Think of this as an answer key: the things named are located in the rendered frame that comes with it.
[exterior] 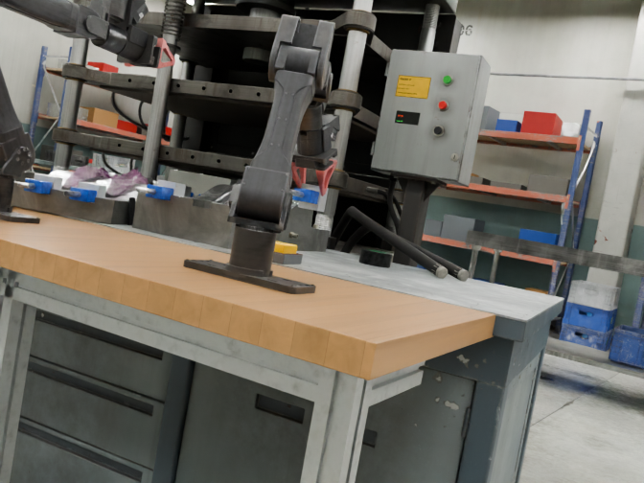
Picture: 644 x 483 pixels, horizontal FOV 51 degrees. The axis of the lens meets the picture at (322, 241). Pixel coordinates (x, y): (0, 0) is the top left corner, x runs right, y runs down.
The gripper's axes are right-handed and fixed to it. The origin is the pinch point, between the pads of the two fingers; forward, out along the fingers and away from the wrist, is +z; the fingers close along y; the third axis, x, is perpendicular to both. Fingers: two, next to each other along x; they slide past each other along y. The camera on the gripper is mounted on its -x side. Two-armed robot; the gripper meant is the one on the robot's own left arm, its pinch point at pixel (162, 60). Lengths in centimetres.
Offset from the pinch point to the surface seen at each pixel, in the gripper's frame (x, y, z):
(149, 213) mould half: 35.8, -10.2, -6.5
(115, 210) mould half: 36.6, -2.8, -9.2
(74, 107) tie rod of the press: 4, 100, 62
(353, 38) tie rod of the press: -28, -14, 66
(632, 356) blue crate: 79, -98, 362
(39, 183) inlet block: 33.7, 10.8, -19.2
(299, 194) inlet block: 25.8, -42.0, 2.8
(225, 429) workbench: 77, -39, -4
